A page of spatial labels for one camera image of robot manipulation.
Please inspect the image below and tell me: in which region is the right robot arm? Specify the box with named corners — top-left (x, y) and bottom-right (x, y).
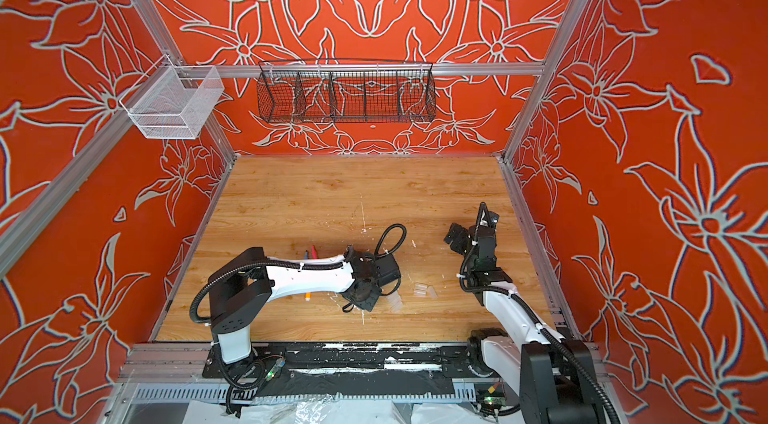
top-left (444, 218), bottom-right (621, 423)

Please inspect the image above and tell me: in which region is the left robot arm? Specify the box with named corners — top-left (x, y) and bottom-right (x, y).
top-left (189, 247), bottom-right (402, 364)

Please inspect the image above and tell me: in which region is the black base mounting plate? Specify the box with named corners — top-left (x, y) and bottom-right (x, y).
top-left (202, 341), bottom-right (500, 401)

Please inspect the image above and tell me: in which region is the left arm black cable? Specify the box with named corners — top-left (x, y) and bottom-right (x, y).
top-left (373, 222), bottom-right (409, 260)

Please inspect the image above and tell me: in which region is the black wire basket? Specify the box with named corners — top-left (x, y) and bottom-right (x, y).
top-left (256, 60), bottom-right (437, 124)

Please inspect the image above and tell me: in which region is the white wire basket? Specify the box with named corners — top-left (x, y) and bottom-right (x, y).
top-left (118, 56), bottom-right (224, 140)

